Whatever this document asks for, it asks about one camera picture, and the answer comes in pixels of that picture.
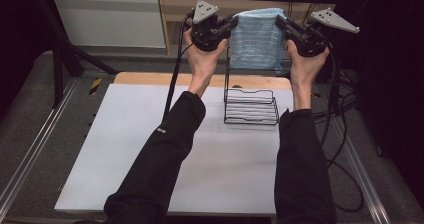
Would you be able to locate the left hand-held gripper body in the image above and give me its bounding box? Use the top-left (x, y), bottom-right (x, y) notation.
top-left (190, 0), bottom-right (232, 53)

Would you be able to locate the black wire rack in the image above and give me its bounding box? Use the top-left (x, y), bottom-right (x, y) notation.
top-left (223, 46), bottom-right (293, 126)

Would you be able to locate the person's left hand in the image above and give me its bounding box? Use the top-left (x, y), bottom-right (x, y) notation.
top-left (182, 27), bottom-right (229, 87)

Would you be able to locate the left hand-held gripper black cable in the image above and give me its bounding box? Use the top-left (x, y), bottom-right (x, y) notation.
top-left (161, 11), bottom-right (195, 122)

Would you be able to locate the white table cover sheet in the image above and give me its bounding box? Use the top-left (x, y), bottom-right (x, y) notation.
top-left (54, 83), bottom-right (336, 217)

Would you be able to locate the hand-held gripper black cable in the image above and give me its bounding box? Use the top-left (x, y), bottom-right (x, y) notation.
top-left (319, 39), bottom-right (365, 214)
top-left (161, 11), bottom-right (195, 122)

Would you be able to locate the light wooden desk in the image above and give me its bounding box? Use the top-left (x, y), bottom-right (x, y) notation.
top-left (156, 0), bottom-right (344, 55)

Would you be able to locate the wooden table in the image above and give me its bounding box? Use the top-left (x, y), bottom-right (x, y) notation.
top-left (113, 71), bottom-right (294, 91)

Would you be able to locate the person's right hand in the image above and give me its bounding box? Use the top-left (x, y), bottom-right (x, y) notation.
top-left (286, 39), bottom-right (331, 89)

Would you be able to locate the white cabinet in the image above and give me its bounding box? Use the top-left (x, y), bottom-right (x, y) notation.
top-left (50, 0), bottom-right (167, 49)

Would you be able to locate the aluminium floor rail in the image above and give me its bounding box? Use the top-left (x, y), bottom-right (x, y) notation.
top-left (0, 78), bottom-right (80, 212)
top-left (328, 116), bottom-right (392, 224)

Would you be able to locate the blue striped towel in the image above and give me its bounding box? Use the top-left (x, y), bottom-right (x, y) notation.
top-left (229, 7), bottom-right (287, 72)

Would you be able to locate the right hand-held gripper black cable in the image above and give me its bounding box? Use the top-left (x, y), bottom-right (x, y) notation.
top-left (319, 39), bottom-right (365, 214)

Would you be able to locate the bundle of black floor cables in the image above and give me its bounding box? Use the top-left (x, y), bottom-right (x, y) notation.
top-left (311, 67), bottom-right (360, 127)

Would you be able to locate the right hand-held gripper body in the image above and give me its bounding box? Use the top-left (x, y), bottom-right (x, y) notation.
top-left (289, 7), bottom-right (361, 58)

